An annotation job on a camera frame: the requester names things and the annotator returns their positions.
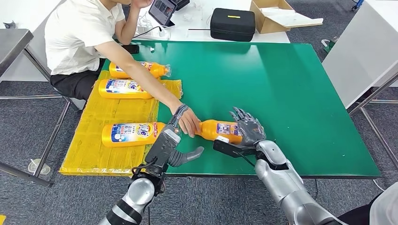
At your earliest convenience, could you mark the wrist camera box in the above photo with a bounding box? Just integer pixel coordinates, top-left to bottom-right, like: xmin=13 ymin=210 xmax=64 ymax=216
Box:
xmin=213 ymin=135 xmax=259 ymax=159
xmin=144 ymin=124 xmax=182 ymax=171

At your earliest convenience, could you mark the grey metal table frame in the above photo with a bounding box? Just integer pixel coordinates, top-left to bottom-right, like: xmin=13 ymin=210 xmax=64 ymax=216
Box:
xmin=0 ymin=28 xmax=80 ymax=188

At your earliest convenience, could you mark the green plastic object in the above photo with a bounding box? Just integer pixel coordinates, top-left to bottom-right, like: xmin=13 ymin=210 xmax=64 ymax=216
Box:
xmin=321 ymin=37 xmax=339 ymax=54

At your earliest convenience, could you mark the brown cardboard box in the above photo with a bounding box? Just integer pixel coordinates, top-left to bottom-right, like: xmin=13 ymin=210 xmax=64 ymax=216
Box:
xmin=249 ymin=0 xmax=324 ymax=34

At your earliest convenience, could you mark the black device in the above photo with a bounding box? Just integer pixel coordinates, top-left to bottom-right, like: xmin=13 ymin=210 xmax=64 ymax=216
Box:
xmin=171 ymin=0 xmax=191 ymax=10

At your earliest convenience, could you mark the yellow taped cardboard mat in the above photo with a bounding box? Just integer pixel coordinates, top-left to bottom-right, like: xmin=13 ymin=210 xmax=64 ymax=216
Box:
xmin=58 ymin=69 xmax=183 ymax=177

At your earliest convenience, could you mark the black smartphone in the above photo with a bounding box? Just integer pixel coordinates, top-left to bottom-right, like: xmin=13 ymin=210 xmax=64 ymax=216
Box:
xmin=121 ymin=44 xmax=140 ymax=55

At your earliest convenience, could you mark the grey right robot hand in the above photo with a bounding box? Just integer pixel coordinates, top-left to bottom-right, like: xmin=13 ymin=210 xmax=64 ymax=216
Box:
xmin=229 ymin=107 xmax=267 ymax=147

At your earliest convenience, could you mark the black tablet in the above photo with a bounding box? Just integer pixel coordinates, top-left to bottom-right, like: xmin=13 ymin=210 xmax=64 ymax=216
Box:
xmin=148 ymin=0 xmax=178 ymax=27

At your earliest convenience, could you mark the person's left hand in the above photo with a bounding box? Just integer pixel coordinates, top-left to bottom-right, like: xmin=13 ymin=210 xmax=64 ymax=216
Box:
xmin=129 ymin=0 xmax=154 ymax=9

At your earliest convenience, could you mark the white foam sheet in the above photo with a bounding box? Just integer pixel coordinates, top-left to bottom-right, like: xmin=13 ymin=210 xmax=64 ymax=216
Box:
xmin=260 ymin=7 xmax=324 ymax=29

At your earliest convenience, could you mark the black carrying case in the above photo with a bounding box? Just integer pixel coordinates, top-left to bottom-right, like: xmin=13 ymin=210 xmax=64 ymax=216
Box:
xmin=210 ymin=8 xmax=256 ymax=43

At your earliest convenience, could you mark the black cable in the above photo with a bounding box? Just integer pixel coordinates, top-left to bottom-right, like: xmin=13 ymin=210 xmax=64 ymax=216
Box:
xmin=133 ymin=26 xmax=163 ymax=39

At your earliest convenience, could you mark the person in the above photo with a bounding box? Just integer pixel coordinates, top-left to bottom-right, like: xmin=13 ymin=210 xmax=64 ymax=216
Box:
xmin=337 ymin=183 xmax=398 ymax=225
xmin=44 ymin=0 xmax=202 ymax=139

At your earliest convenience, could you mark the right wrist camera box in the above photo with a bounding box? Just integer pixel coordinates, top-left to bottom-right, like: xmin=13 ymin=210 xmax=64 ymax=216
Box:
xmin=213 ymin=135 xmax=259 ymax=159

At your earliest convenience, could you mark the clear plastic lid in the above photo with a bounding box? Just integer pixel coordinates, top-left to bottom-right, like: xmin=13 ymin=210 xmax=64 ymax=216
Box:
xmin=27 ymin=158 xmax=51 ymax=175

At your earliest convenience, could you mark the white cable bundle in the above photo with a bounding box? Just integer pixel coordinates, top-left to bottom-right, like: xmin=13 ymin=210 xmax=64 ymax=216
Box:
xmin=136 ymin=12 xmax=172 ymax=40

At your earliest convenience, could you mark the person's right hand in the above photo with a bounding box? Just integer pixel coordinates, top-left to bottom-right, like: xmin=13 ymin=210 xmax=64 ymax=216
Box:
xmin=177 ymin=108 xmax=202 ymax=139

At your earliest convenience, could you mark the white table with metal legs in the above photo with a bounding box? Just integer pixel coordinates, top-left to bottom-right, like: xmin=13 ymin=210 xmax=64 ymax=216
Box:
xmin=321 ymin=0 xmax=398 ymax=171

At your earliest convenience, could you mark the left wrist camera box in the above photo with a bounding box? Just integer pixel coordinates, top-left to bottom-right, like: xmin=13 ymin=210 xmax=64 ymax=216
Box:
xmin=144 ymin=124 xmax=182 ymax=171

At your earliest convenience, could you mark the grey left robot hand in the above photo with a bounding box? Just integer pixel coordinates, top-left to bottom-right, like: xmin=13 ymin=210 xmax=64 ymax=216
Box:
xmin=167 ymin=104 xmax=205 ymax=168

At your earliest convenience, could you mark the orange detergent bottle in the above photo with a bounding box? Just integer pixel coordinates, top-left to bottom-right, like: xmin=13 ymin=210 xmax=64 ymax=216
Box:
xmin=194 ymin=119 xmax=245 ymax=145
xmin=108 ymin=61 xmax=172 ymax=79
xmin=98 ymin=78 xmax=154 ymax=100
xmin=101 ymin=122 xmax=168 ymax=148

